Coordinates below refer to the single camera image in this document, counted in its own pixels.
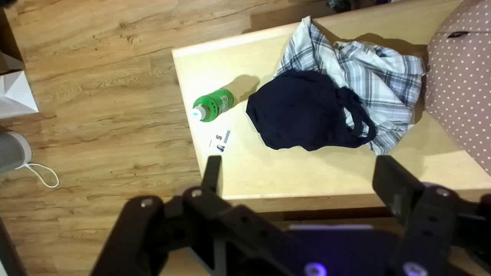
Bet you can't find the pink polka dot laundry basket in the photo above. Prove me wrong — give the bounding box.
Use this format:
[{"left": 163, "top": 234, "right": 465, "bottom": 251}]
[{"left": 425, "top": 0, "right": 491, "bottom": 174}]

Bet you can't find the green plastic bottle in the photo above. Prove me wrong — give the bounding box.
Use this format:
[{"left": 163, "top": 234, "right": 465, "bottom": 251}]
[{"left": 192, "top": 74, "right": 261, "bottom": 123}]

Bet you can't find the white paper bag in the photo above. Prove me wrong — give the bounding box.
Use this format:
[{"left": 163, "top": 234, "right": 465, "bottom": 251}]
[{"left": 0, "top": 50, "right": 40, "bottom": 120}]

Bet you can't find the grey pouch with white cord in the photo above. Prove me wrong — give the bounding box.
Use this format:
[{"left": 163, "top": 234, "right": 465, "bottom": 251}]
[{"left": 0, "top": 130, "right": 62, "bottom": 189}]

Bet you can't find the small white printed label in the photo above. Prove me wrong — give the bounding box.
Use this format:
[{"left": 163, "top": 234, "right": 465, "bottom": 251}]
[{"left": 207, "top": 128, "right": 232, "bottom": 153}]

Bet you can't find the dark navy garment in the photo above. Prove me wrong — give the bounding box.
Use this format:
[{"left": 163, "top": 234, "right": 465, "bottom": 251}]
[{"left": 246, "top": 67, "right": 379, "bottom": 151}]

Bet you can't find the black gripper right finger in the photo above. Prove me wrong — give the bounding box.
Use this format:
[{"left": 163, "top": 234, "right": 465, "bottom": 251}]
[{"left": 372, "top": 153, "right": 491, "bottom": 276}]

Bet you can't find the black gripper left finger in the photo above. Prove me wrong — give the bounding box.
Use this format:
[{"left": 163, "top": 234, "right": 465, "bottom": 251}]
[{"left": 91, "top": 153, "right": 309, "bottom": 276}]

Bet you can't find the checked blue white garment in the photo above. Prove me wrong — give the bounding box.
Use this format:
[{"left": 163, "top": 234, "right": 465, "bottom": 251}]
[{"left": 275, "top": 13, "right": 428, "bottom": 156}]

